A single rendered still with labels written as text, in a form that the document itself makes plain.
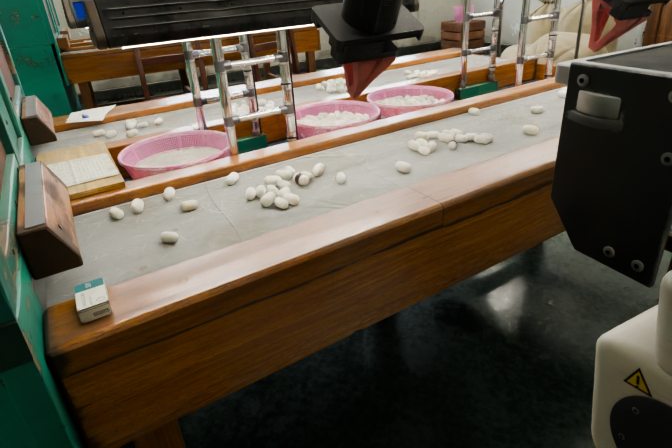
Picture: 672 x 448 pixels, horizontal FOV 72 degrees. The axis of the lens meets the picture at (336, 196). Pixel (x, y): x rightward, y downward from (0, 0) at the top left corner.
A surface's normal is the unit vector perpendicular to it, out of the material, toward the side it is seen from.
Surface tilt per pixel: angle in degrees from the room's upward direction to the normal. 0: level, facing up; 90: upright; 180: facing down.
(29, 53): 90
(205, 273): 0
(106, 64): 90
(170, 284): 0
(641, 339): 8
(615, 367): 90
